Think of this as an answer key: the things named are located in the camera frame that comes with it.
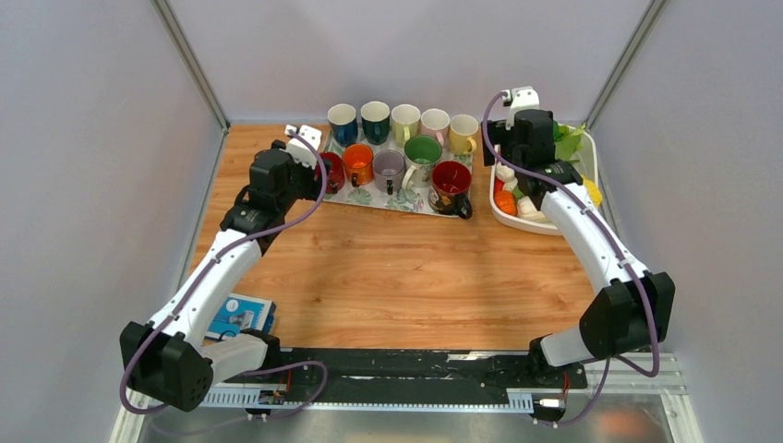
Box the red mug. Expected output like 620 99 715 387
320 152 345 195

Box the pale yellow mug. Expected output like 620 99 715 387
448 114 479 155

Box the orange mug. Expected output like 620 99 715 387
342 144 374 187

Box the black floral mug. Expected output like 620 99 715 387
428 161 473 220

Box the blue mug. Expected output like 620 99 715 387
327 103 358 148

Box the pink mug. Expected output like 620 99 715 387
419 108 451 148

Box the cream cat pattern mug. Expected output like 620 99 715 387
403 135 442 190

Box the mauve mug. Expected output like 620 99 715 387
372 150 407 196

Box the teal mug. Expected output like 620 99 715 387
360 101 391 146

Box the light green faceted mug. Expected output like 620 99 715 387
391 103 421 148

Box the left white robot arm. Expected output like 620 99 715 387
119 135 328 414

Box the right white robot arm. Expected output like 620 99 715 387
481 109 675 386

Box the green bok choy toy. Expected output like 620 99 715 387
553 122 586 162

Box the white vegetable tub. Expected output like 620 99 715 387
490 130 603 236

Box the orange toy pumpkin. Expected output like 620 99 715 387
493 178 517 217

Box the blue booklet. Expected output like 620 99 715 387
205 293 277 341

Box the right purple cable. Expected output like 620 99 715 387
481 91 662 428

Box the purple cable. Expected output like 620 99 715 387
481 91 662 428
118 131 330 421

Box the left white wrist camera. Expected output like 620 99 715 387
284 125 323 170

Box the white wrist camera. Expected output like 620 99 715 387
284 125 323 170
502 86 540 129

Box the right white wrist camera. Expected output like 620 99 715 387
502 86 540 129

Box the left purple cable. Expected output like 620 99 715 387
118 131 330 421

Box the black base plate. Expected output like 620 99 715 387
222 347 589 406

